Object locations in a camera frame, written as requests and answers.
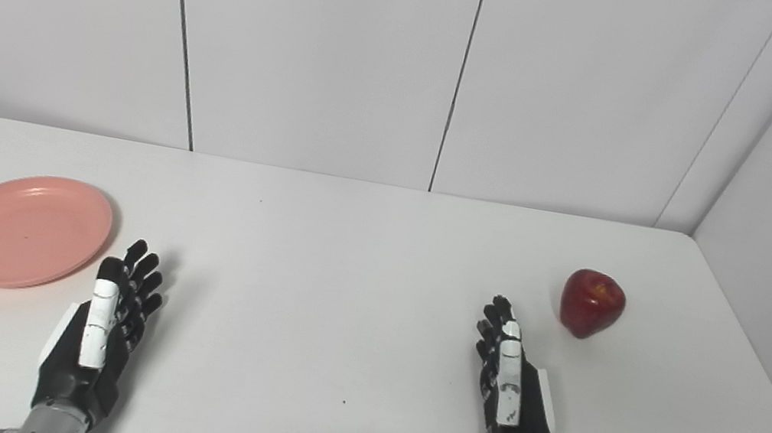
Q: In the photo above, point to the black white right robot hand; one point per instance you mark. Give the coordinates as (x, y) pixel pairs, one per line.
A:
(509, 391)

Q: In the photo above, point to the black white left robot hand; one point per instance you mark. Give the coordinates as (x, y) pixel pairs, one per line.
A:
(96, 325)

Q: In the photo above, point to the pink round plate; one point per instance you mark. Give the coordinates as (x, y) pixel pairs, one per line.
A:
(23, 230)

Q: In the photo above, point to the red apple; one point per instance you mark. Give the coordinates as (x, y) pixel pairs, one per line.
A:
(591, 305)

